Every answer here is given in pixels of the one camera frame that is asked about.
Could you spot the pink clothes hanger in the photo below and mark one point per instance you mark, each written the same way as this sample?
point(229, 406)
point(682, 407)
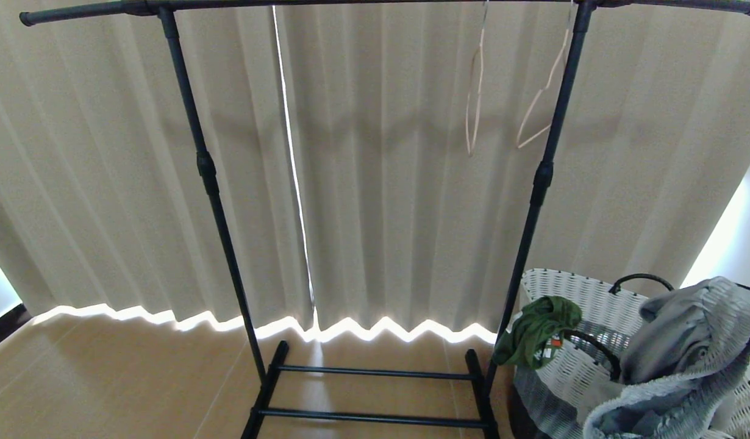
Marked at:
point(537, 99)
point(470, 125)

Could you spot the pale grey shorts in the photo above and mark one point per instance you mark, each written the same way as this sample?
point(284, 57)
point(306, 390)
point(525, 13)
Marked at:
point(680, 329)

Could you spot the black clothes rack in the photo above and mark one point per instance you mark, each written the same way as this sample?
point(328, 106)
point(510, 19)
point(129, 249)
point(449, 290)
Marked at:
point(207, 171)

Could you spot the white laundry basket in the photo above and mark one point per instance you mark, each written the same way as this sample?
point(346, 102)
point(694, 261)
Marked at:
point(564, 378)

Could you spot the beige curtain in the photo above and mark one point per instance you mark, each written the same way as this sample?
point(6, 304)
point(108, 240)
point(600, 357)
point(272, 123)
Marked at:
point(381, 183)

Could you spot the green garment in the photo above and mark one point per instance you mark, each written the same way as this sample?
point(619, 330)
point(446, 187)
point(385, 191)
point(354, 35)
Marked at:
point(536, 332)

